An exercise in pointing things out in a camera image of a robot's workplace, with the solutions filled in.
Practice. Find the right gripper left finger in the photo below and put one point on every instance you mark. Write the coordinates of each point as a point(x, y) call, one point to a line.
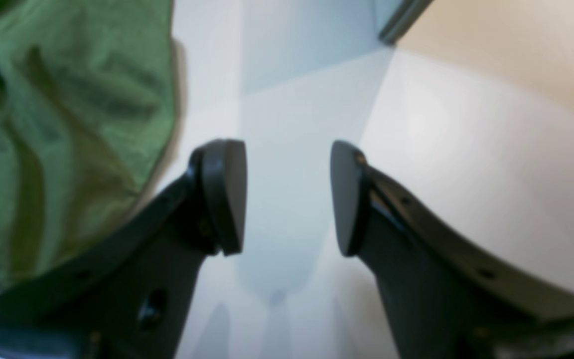
point(128, 297)

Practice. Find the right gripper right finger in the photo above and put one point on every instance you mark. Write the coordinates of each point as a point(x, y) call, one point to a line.
point(444, 297)

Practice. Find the green t-shirt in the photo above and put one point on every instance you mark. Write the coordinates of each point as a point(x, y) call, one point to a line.
point(87, 108)

